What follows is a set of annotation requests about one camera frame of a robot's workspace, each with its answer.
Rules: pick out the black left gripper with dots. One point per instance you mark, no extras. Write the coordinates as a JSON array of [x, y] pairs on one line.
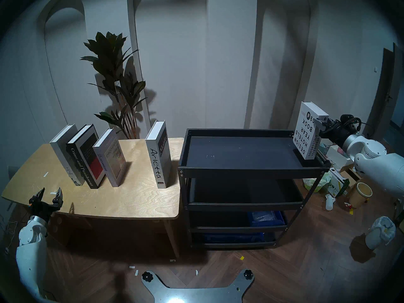
[[44, 210]]

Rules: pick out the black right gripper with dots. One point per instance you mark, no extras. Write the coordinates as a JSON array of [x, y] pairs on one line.
[[336, 132]]

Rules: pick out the white Design Hotels yearbook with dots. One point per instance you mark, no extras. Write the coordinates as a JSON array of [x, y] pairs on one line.
[[306, 135]]

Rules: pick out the grey Discontent book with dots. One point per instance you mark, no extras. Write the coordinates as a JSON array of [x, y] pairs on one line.
[[110, 160]]

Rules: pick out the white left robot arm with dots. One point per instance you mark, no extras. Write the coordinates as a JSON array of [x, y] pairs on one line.
[[30, 261]]

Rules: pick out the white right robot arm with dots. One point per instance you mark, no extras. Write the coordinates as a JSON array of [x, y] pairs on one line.
[[378, 169]]

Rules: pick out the light wooden display table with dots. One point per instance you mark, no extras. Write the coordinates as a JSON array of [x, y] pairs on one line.
[[126, 201]]

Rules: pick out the black metal shelf cart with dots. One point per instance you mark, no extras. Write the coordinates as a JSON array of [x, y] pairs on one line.
[[240, 154]]

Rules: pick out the white cardboard box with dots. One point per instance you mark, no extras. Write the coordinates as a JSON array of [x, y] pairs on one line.
[[337, 158]]

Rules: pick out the grey Statue of Liberty book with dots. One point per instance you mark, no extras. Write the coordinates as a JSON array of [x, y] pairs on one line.
[[66, 154]]

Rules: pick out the black Crime and Punishment book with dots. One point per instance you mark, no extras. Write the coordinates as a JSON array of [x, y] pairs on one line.
[[85, 157]]

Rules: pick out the brown cardboard box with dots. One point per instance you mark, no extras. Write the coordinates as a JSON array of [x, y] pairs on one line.
[[352, 174]]

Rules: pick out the green and white carton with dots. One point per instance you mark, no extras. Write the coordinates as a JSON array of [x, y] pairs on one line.
[[337, 181]]

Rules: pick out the light green plastic bag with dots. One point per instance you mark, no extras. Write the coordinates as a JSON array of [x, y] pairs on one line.
[[315, 182]]

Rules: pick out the small white bottle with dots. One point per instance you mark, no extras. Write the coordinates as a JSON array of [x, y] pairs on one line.
[[329, 204]]

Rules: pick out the beige paper bucket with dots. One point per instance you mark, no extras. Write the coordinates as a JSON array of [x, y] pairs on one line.
[[360, 196]]

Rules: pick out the blue plastic bin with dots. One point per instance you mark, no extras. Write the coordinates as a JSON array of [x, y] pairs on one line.
[[266, 218]]

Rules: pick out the white Arletta book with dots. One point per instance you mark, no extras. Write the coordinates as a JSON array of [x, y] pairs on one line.
[[157, 160]]

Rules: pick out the black base knob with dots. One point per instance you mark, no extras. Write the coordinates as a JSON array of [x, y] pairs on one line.
[[248, 274], [147, 276]]

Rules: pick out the white bin with bag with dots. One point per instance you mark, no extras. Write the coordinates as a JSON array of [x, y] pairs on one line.
[[380, 233]]

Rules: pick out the dark green potted plant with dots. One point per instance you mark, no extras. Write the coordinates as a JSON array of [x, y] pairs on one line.
[[109, 53]]

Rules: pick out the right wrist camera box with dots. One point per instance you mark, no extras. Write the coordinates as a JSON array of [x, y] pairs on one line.
[[346, 120]]

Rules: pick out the grey metal robot base plate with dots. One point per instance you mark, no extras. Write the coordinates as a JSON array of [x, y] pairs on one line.
[[195, 296]]

